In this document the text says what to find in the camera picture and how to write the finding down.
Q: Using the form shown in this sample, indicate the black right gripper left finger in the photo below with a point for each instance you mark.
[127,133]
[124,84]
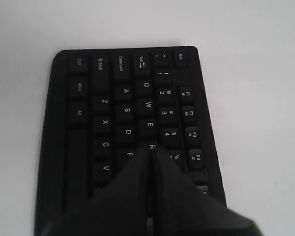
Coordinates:
[120,209]

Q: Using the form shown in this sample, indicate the black acer keyboard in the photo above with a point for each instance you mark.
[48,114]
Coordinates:
[103,103]

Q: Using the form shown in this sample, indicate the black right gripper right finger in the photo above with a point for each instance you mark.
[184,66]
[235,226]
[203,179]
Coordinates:
[182,209]

